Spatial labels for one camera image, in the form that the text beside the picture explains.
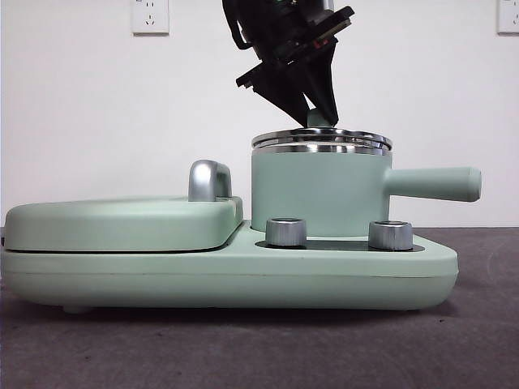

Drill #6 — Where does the glass lid with green knob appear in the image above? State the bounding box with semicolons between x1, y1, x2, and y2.
250;109;393;149

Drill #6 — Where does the mint green breakfast machine base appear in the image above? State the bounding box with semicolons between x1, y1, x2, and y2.
0;237;460;315

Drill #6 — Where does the black control panel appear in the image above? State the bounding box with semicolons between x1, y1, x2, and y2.
254;238;426;252

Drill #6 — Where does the mint green pot with handle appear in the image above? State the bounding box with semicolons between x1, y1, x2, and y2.
250;143;483;240

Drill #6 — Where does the silver grill cover handle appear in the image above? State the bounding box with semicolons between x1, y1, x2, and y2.
187;160;233;203

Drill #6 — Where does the white wall socket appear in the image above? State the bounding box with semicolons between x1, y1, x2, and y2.
131;0;170;36
496;0;519;36

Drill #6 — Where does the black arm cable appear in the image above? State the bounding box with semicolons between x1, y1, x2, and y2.
221;0;255;52

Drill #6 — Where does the mint green hinged grill cover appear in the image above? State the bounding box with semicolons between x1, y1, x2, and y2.
2;194;245;253

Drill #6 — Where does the silver control knob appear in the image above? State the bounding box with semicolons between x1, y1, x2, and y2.
264;217;308;248
367;220;414;250

